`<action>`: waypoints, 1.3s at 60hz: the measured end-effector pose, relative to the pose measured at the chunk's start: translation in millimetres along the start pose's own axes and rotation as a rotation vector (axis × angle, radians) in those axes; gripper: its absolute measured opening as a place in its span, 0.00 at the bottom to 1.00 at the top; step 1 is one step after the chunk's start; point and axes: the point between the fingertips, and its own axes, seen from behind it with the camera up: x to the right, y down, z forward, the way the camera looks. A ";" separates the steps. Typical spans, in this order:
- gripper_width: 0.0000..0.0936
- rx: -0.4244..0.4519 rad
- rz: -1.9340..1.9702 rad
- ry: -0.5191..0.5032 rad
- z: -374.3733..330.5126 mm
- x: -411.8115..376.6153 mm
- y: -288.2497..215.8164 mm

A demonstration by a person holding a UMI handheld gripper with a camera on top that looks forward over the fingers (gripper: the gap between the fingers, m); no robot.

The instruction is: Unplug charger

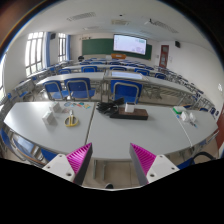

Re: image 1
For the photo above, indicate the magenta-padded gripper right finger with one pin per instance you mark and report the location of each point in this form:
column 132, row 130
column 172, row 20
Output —
column 162, row 165

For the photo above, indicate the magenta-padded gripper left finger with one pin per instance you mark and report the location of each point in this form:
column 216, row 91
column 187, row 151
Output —
column 58, row 165

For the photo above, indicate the small white box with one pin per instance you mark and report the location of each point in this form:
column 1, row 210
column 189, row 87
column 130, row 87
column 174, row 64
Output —
column 49, row 117
column 55, row 107

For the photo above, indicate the small blue black gadget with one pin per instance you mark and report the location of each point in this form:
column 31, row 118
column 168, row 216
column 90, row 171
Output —
column 194, row 125

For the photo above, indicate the white box with green print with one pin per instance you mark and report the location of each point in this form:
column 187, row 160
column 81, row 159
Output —
column 184, row 116
column 192, row 117

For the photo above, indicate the dark brown power strip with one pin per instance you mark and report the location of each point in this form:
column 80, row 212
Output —
column 140, row 115

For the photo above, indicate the green and white pack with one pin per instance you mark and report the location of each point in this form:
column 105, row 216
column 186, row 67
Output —
column 180, row 109

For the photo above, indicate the colourful flat cards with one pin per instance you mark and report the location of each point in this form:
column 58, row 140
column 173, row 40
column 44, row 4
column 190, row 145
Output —
column 77, row 105

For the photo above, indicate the long white classroom desk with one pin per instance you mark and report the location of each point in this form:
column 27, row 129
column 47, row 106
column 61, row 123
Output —
column 70, row 77
column 160, row 83

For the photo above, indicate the grey framed flat panel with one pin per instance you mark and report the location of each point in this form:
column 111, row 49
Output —
column 126, row 75

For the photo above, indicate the group of blue chairs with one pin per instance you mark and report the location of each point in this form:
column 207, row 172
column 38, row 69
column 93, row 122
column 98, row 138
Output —
column 89, row 69

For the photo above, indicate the bright paned window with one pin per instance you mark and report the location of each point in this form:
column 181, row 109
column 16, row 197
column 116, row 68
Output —
column 34, row 53
column 61, row 46

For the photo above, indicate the blue curtain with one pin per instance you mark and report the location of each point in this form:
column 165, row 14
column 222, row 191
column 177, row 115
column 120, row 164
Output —
column 68, row 47
column 48, row 50

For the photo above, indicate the orange teacher podium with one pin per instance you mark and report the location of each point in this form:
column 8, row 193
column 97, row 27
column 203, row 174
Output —
column 118, row 56

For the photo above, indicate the green chalkboard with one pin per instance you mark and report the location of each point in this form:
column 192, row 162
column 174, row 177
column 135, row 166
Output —
column 96, row 46

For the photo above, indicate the lit projector screen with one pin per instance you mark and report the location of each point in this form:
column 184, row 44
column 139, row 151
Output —
column 130, row 44

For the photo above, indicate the ceiling projector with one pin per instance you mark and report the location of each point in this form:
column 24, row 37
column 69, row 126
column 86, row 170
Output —
column 150, row 22

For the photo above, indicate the ceiling vents and lights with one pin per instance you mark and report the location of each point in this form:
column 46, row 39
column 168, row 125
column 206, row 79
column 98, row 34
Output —
column 81, row 16

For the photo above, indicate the blue chair with metal frame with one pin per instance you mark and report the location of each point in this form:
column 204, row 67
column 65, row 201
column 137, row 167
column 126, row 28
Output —
column 52, row 88
column 80, row 87
column 126, row 91

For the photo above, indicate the black wall speaker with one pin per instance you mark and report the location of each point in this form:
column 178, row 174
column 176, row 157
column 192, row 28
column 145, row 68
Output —
column 52, row 36
column 177, row 44

